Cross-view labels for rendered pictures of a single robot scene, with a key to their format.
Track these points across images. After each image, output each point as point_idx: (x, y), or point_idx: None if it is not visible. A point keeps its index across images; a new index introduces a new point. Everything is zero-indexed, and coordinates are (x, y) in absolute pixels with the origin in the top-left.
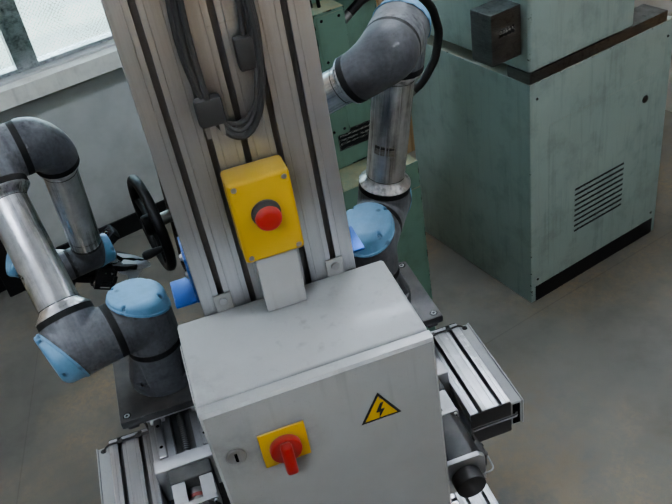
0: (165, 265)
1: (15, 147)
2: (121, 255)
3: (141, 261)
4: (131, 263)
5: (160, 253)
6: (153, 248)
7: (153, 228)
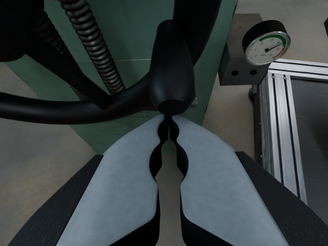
0: (124, 108)
1: None
2: (111, 215)
3: (190, 128)
4: (239, 176)
5: (53, 108)
6: (169, 42)
7: (25, 2)
